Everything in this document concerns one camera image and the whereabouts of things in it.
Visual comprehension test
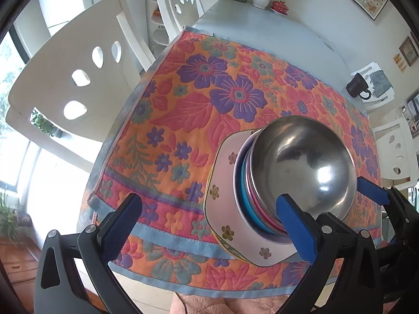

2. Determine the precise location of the dark brown mug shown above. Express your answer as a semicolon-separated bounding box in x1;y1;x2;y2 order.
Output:
346;73;372;100

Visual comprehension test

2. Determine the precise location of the large steel bowl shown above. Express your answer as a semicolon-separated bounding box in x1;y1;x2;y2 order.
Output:
250;115;358;233

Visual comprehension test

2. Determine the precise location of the pink fuzzy blanket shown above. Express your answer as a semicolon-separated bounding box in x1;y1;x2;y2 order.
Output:
170;293;295;314

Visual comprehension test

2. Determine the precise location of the small framed picture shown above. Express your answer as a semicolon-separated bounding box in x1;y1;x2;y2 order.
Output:
399;36;416;68

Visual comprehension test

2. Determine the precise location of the wooden cabinet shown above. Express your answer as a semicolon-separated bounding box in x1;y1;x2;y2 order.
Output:
0;234;43;288

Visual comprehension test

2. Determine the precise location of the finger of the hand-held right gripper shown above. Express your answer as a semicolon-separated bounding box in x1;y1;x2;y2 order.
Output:
356;176;410;233

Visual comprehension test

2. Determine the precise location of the white square plate round tree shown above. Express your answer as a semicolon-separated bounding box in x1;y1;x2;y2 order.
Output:
205;130;298;267

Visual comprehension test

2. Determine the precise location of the green potted plant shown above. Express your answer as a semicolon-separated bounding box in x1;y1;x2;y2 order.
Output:
31;109;64;138
0;193;31;246

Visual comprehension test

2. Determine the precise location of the orange floral tablecloth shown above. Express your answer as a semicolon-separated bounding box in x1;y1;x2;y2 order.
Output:
77;26;383;293

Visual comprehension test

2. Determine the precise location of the red cup with saucer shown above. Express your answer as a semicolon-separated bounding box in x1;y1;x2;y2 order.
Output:
269;1;290;16

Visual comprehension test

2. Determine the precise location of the white corner shelf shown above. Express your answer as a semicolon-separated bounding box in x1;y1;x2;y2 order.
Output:
150;0;171;46

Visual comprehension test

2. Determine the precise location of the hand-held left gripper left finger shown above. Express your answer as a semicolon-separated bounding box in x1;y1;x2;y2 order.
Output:
33;192;144;314

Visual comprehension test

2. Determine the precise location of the small blue steel bowl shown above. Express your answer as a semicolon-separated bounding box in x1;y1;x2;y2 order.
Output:
236;137;275;236

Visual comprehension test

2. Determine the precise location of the white chair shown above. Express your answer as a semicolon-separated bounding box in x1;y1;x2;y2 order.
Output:
5;0;156;144
371;118;419;190
155;0;207;44

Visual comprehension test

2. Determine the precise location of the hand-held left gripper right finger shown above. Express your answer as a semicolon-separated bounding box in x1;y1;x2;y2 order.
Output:
276;194;385;314

